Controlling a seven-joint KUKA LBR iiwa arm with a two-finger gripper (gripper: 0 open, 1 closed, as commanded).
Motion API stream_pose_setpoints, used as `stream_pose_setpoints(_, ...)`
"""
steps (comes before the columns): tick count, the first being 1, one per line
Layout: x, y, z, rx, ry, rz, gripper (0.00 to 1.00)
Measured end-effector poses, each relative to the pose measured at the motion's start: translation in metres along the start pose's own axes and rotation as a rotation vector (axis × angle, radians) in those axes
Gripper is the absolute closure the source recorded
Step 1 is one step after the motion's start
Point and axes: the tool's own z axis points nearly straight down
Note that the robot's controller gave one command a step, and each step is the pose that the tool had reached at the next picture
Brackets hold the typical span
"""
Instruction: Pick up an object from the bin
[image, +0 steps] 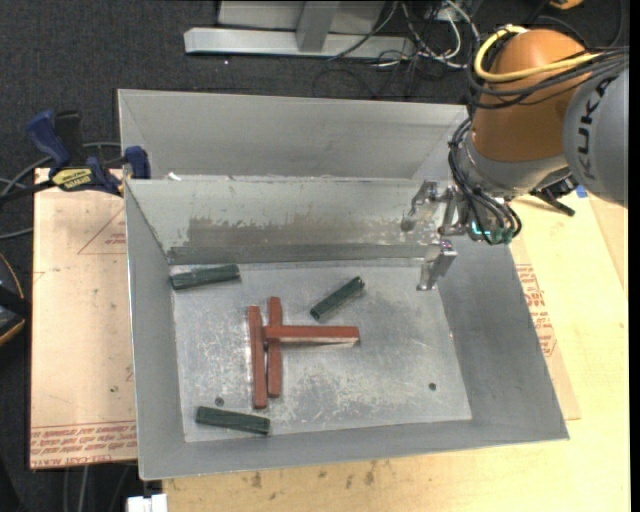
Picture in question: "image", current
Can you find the grey metal bin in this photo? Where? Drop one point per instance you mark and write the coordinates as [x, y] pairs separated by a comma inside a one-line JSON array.
[[350, 380]]

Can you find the brown cardboard board, red print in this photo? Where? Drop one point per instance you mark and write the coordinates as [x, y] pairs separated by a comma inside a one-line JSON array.
[[80, 310]]

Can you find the red-brown flat block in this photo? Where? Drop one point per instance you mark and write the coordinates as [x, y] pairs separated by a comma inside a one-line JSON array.
[[274, 367], [315, 333], [258, 365]]

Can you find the dark green flat block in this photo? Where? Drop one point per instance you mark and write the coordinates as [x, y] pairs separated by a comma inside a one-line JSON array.
[[205, 276], [337, 298], [232, 420]]

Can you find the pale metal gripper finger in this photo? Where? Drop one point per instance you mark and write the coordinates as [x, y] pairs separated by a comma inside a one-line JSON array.
[[436, 267], [419, 206]]

